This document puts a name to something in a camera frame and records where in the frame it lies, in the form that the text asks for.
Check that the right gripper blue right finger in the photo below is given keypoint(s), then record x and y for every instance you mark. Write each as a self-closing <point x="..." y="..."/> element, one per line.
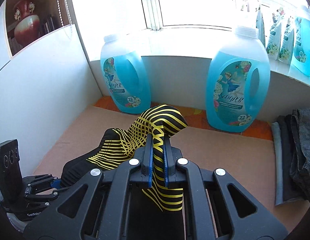
<point x="216" y="205"/>

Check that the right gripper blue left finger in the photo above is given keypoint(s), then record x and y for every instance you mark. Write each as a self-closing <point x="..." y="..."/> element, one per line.
<point x="98" y="205"/>

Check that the black shorts with yellow stripes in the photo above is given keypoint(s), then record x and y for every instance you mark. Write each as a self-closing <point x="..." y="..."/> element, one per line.
<point x="119" y="145"/>

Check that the peach towel on bed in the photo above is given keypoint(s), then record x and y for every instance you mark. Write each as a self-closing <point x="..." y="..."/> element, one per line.
<point x="250" y="161"/>

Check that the dark grey folded garment top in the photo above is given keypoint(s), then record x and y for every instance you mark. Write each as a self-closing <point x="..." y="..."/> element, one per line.
<point x="298" y="124"/>

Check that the grey folded pants bottom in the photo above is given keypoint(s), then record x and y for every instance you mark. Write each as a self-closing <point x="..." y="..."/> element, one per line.
<point x="284" y="189"/>

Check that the white wardrobe cabinet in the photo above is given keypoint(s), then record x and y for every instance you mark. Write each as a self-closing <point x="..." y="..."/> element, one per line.
<point x="43" y="88"/>

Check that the left blue detergent bottle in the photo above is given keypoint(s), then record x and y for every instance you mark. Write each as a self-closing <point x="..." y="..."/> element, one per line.
<point x="125" y="75"/>

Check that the right blue detergent bottle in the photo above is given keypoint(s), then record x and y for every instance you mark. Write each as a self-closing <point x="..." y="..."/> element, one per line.
<point x="238" y="81"/>

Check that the red white ceramic vase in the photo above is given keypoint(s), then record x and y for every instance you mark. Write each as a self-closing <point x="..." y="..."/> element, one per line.
<point x="28" y="23"/>

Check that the blue detergent bottle on windowsill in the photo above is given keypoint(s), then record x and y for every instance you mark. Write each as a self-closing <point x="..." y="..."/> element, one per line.
<point x="301" y="50"/>

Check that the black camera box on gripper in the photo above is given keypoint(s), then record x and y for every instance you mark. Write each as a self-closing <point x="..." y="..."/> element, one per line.
<point x="10" y="173"/>

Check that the white window frame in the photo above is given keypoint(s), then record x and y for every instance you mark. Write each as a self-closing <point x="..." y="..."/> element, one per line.
<point x="203" y="14"/>

